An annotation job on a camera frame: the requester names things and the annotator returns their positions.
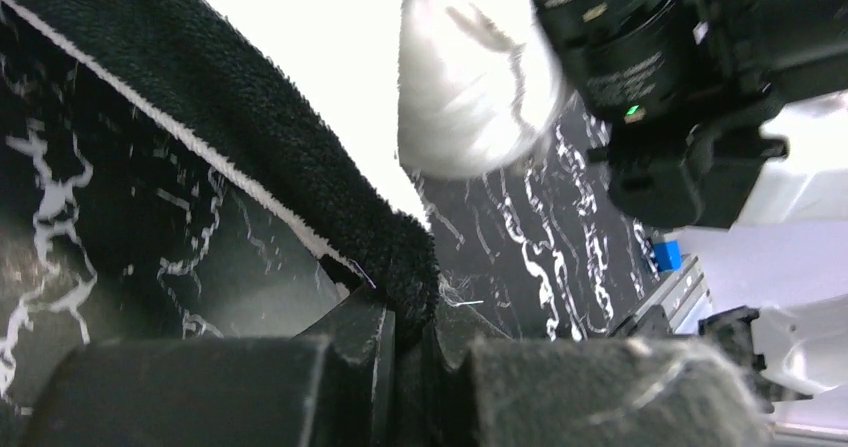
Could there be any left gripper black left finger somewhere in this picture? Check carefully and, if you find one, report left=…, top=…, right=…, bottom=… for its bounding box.
left=21, top=301, right=395, bottom=446

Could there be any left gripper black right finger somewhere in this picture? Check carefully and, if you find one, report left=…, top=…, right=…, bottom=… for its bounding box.
left=430, top=314, right=769, bottom=446

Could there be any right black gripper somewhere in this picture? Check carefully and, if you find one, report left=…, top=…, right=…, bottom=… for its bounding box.
left=534, top=0, right=847, bottom=229

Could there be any black white striped pillowcase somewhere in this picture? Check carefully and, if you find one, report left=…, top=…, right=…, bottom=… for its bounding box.
left=2, top=0, right=439, bottom=349

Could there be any small blue object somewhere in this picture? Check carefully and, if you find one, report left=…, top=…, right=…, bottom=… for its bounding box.
left=653, top=240, right=683, bottom=272

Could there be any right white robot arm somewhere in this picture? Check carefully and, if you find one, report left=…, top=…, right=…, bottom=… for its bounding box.
left=534, top=0, right=847, bottom=230

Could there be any white pillow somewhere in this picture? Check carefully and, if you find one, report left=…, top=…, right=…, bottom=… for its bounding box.
left=205, top=0, right=567, bottom=222

